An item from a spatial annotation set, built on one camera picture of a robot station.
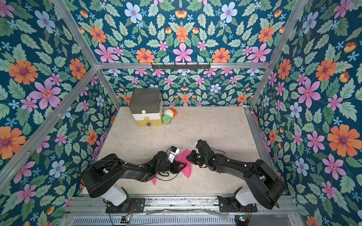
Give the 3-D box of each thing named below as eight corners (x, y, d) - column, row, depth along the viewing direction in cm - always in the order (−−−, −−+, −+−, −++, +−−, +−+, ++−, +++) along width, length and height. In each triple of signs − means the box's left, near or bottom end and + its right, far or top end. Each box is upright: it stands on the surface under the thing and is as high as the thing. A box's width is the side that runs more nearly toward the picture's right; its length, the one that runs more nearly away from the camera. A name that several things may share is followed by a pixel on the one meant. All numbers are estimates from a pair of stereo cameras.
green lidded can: (162, 125, 110) (161, 121, 107) (163, 118, 115) (162, 114, 111) (171, 125, 110) (170, 121, 107) (171, 118, 115) (171, 114, 111)
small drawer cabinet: (136, 130, 108) (127, 112, 92) (139, 105, 125) (132, 86, 109) (163, 127, 110) (158, 108, 94) (162, 103, 127) (158, 84, 111)
